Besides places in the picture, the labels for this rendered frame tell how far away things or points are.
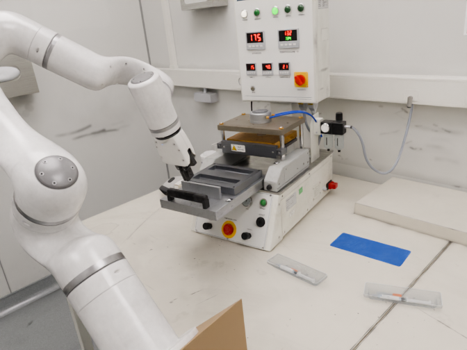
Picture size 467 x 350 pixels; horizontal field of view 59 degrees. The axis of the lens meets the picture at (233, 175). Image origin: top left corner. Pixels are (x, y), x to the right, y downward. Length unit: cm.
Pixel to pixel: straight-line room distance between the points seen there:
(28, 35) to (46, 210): 46
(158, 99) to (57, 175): 39
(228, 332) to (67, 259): 31
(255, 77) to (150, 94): 69
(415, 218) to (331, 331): 58
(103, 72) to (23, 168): 38
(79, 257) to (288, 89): 107
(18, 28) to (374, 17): 124
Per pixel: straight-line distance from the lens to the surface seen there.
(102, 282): 75
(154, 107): 105
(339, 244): 141
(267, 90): 163
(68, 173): 77
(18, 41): 109
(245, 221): 140
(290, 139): 152
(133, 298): 75
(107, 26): 275
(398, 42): 172
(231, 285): 124
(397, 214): 152
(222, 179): 134
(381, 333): 109
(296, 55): 155
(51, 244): 85
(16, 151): 82
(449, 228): 146
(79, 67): 106
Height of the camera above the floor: 148
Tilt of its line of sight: 21 degrees down
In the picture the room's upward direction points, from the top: 6 degrees counter-clockwise
